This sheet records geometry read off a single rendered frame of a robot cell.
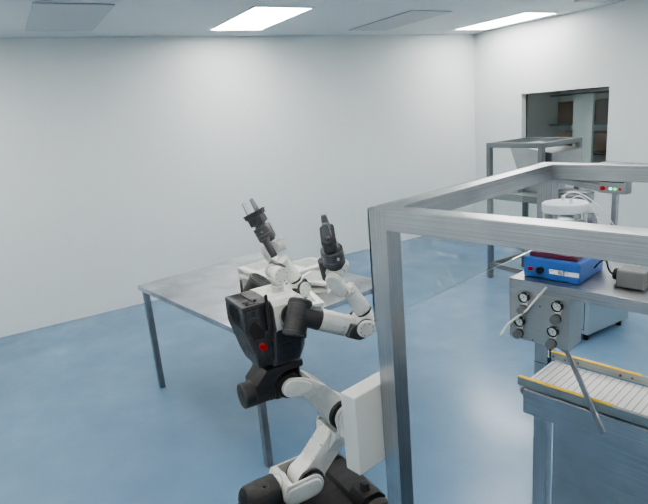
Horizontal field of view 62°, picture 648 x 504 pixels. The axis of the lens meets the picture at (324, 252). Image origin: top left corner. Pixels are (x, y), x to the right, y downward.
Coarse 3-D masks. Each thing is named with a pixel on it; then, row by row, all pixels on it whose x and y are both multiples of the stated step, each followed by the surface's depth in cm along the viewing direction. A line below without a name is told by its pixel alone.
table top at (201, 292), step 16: (256, 256) 452; (192, 272) 420; (208, 272) 416; (224, 272) 412; (144, 288) 389; (160, 288) 386; (176, 288) 383; (192, 288) 379; (208, 288) 376; (224, 288) 373; (368, 288) 347; (176, 304) 352; (192, 304) 346; (208, 304) 343; (224, 304) 341; (336, 304) 328; (208, 320) 322; (224, 320) 313
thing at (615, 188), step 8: (600, 184) 436; (608, 184) 430; (616, 184) 424; (624, 184) 419; (600, 192) 438; (608, 192) 431; (616, 192) 426; (624, 192) 420; (616, 200) 431; (616, 208) 433; (616, 216) 435; (616, 224) 437
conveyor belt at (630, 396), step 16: (544, 368) 218; (560, 368) 217; (560, 384) 205; (576, 384) 204; (592, 384) 203; (608, 384) 202; (624, 384) 201; (608, 400) 192; (624, 400) 191; (640, 400) 190
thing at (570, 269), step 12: (540, 252) 191; (528, 264) 193; (540, 264) 190; (552, 264) 187; (564, 264) 184; (576, 264) 181; (588, 264) 184; (600, 264) 192; (540, 276) 191; (552, 276) 188; (564, 276) 185; (576, 276) 181; (588, 276) 186
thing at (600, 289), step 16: (608, 272) 192; (512, 288) 195; (528, 288) 191; (560, 288) 182; (576, 288) 179; (592, 288) 178; (608, 288) 176; (624, 288) 175; (608, 304) 171; (624, 304) 168; (640, 304) 164
